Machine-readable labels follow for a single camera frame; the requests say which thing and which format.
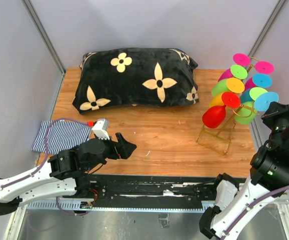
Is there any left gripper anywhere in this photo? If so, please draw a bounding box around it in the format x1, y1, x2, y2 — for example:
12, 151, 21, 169
85, 132, 137, 172

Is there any blue wine glass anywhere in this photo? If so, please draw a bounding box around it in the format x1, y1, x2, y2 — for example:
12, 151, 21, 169
254, 91, 279, 112

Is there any light green wine glass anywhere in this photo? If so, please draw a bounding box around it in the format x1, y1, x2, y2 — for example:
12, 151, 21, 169
234, 101, 258, 125

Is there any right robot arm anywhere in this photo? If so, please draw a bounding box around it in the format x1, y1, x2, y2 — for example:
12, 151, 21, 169
199, 101, 289, 240

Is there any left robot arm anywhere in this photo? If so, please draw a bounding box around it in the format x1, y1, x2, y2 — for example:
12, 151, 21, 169
0, 133, 137, 216

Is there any pink base rear glass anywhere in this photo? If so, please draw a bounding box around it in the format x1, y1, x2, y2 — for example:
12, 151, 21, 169
254, 61, 275, 75

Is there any pink base wine glass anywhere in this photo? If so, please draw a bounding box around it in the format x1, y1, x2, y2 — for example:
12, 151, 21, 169
232, 53, 251, 67

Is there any red wine glass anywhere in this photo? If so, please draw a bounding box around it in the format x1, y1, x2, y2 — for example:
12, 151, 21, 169
202, 91, 241, 129

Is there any teal glass green base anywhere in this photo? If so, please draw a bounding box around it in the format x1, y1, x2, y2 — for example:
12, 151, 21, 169
240, 87, 268, 104

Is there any magenta glass blue base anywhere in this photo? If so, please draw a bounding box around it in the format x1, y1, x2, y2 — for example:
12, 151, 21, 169
245, 73, 273, 90

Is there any green glass yellow base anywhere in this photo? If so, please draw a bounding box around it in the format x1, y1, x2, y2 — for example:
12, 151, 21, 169
211, 77, 245, 97

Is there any magenta glass green base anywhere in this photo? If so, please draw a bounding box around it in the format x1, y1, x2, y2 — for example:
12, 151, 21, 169
218, 64, 248, 82

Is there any blue white striped cloth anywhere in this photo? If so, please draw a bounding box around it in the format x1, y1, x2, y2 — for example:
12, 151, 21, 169
31, 120, 92, 155

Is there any black floral plush pillow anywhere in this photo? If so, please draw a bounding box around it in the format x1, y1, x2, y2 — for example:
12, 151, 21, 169
72, 47, 199, 114

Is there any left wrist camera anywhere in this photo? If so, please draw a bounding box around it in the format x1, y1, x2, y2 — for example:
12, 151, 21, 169
91, 118, 110, 140

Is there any gold wire glass rack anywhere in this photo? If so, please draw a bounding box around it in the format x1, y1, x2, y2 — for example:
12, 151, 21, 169
196, 56, 259, 155

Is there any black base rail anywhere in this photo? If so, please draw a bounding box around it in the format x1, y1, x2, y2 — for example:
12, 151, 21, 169
16, 172, 289, 213

